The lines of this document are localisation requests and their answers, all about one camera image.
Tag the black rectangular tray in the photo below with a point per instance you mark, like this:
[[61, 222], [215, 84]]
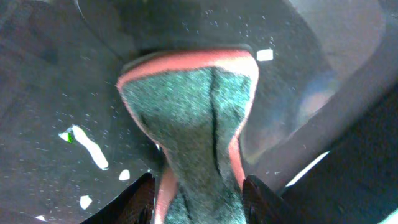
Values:
[[331, 87]]

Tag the red and green sponge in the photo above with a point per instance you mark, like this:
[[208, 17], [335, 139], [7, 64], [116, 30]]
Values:
[[194, 105]]

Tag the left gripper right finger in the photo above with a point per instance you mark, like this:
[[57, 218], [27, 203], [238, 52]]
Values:
[[262, 206]]

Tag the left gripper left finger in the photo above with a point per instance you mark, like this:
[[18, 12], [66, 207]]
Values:
[[133, 206]]

